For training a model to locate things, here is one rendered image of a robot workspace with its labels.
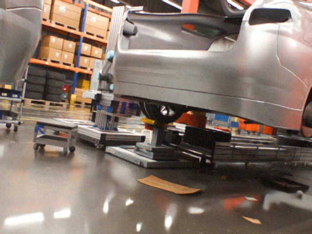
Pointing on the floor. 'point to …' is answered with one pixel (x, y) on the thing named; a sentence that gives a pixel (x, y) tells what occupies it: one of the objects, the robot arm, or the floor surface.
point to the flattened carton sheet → (152, 181)
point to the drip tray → (291, 185)
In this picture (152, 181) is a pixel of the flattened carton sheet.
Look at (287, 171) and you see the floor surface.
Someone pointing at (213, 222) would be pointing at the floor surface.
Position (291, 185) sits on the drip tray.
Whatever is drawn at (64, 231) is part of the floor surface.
